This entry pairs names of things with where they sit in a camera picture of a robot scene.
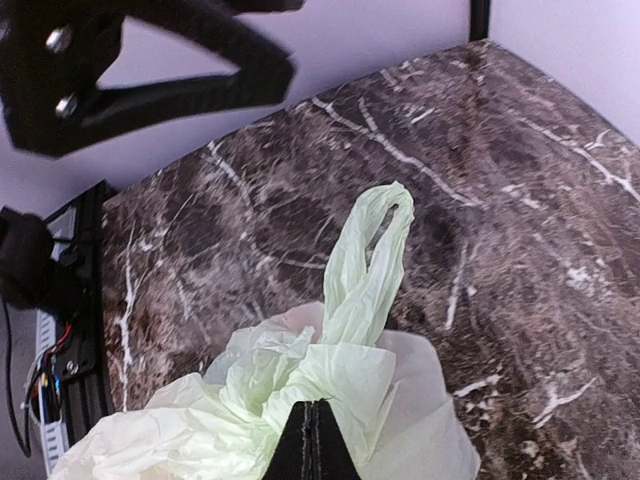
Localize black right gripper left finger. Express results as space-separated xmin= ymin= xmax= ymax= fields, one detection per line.
xmin=264 ymin=401 xmax=313 ymax=480

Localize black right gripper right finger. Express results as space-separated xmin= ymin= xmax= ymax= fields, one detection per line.
xmin=310 ymin=400 xmax=360 ymax=480

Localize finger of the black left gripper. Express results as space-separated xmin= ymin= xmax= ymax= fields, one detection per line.
xmin=1 ymin=1 xmax=303 ymax=105
xmin=6 ymin=58 xmax=293 ymax=158

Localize light green plastic bag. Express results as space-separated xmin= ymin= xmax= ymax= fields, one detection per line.
xmin=52 ymin=183 xmax=480 ymax=479

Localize white slotted cable duct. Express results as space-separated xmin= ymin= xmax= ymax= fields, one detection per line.
xmin=36 ymin=311 xmax=69 ymax=476

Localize black rear right frame post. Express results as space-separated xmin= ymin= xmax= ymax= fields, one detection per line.
xmin=469 ymin=0 xmax=491 ymax=42

